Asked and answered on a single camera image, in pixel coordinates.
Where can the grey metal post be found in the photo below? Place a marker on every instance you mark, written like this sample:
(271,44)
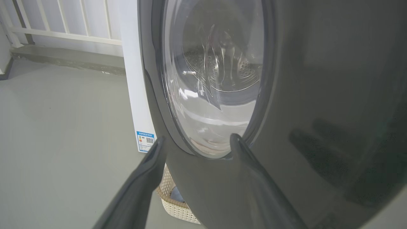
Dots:
(24,22)

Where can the white front-load washing machine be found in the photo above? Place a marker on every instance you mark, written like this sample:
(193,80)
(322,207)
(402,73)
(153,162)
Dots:
(135,79)

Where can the blue cartoon print clothing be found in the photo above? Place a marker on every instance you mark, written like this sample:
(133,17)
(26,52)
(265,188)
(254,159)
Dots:
(177,195)

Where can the blue energy label sticker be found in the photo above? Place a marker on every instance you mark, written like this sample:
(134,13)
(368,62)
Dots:
(145,141)

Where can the steel washing machine drum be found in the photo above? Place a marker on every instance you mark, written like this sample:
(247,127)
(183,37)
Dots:
(222,66)

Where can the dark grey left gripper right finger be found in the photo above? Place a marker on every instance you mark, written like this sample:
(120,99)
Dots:
(257,190)

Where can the white metal railing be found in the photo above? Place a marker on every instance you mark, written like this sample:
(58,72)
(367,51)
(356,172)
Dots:
(63,34)

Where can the cream perforated laundry basket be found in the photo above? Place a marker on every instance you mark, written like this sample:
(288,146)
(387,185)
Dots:
(173,208)

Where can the black round glass washer door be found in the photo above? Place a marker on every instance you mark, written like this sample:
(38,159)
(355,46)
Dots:
(302,95)

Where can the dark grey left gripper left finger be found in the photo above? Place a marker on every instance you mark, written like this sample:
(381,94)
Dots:
(140,190)

